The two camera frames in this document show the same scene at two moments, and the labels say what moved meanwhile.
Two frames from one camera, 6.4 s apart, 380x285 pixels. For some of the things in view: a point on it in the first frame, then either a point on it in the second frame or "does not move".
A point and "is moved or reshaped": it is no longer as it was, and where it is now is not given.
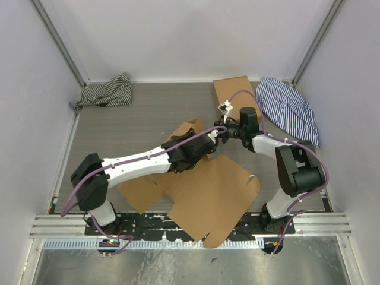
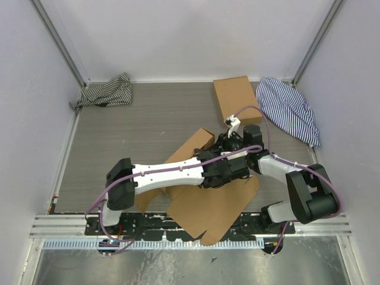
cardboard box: [210, 196] is moved or reshaped
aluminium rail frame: [73, 225] does not move
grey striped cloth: [117, 91] does not move
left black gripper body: [181, 139] -> [218, 186]
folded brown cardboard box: [225, 88] does not move
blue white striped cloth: [284, 104] does not move
